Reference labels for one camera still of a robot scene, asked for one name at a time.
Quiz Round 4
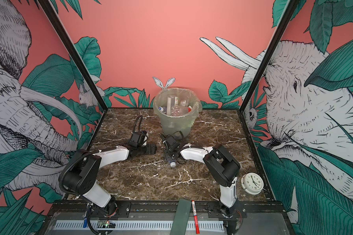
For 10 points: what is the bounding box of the grey mesh waste bin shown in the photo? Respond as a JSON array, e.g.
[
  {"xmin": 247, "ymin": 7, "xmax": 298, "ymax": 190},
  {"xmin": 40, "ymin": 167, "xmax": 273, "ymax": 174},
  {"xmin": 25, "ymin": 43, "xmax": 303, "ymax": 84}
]
[{"xmin": 154, "ymin": 88, "xmax": 201, "ymax": 139}]

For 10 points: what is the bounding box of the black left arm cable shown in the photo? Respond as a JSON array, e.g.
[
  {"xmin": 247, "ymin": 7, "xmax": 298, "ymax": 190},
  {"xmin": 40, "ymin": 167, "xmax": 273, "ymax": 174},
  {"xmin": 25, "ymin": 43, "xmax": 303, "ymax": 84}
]
[{"xmin": 132, "ymin": 115, "xmax": 144, "ymax": 133}]

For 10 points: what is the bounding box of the red marker pen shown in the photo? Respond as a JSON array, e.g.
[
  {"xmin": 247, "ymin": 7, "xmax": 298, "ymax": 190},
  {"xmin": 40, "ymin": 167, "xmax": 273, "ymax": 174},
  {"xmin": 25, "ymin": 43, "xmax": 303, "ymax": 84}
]
[{"xmin": 191, "ymin": 200, "xmax": 200, "ymax": 235}]

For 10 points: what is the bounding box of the blue marker pen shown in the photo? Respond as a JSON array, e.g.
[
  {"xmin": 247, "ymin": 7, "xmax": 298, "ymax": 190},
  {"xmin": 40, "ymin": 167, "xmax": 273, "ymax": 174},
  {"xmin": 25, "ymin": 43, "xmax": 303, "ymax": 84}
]
[{"xmin": 83, "ymin": 205, "xmax": 89, "ymax": 229}]

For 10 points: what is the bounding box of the large clear square bottle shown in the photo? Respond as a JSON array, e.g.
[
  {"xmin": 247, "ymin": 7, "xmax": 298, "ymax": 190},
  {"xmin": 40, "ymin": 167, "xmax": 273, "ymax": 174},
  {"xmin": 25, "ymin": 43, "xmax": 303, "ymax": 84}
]
[{"xmin": 166, "ymin": 95, "xmax": 179, "ymax": 116}]

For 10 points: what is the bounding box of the translucent green bin liner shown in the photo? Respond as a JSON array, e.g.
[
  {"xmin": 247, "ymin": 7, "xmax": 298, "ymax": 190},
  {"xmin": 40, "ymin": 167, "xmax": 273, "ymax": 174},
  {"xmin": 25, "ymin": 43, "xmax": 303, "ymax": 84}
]
[{"xmin": 152, "ymin": 87, "xmax": 204, "ymax": 130}]

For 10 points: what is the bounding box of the green tape strip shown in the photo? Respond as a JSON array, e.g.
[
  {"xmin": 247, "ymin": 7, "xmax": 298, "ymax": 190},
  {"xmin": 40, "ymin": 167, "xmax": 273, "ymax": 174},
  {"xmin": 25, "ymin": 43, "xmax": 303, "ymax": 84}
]
[{"xmin": 170, "ymin": 198, "xmax": 192, "ymax": 235}]

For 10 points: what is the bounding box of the blue label crushed bottle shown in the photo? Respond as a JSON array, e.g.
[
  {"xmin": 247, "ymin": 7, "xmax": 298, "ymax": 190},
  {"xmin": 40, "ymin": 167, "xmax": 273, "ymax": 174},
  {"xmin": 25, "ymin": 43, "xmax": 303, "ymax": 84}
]
[{"xmin": 158, "ymin": 106, "xmax": 167, "ymax": 114}]

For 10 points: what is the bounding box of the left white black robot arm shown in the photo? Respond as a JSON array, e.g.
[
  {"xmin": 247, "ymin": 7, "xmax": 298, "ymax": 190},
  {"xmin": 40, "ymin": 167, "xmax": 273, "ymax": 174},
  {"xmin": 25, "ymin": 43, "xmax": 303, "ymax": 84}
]
[{"xmin": 58, "ymin": 131, "xmax": 157, "ymax": 217}]

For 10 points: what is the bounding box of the red label cola bottle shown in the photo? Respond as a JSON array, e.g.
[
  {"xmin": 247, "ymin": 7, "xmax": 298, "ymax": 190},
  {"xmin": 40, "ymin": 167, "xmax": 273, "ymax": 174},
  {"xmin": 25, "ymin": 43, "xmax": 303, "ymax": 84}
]
[{"xmin": 170, "ymin": 105, "xmax": 192, "ymax": 117}]

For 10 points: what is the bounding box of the clear bottle white cap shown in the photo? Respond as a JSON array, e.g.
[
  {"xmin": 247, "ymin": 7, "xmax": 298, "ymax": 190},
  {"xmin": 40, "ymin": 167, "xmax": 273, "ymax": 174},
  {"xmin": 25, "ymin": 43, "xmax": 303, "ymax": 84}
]
[{"xmin": 166, "ymin": 158, "xmax": 177, "ymax": 167}]

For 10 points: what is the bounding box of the white round clock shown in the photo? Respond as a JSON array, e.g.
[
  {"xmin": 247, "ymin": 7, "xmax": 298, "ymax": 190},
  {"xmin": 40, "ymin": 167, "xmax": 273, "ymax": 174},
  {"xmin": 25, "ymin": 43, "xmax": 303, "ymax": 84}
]
[{"xmin": 241, "ymin": 172, "xmax": 264, "ymax": 195}]

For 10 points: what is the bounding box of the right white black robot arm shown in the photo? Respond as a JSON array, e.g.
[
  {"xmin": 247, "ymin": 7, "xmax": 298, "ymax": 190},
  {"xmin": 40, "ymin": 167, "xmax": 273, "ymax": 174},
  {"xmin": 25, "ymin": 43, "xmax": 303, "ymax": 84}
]
[{"xmin": 160, "ymin": 134, "xmax": 241, "ymax": 218}]

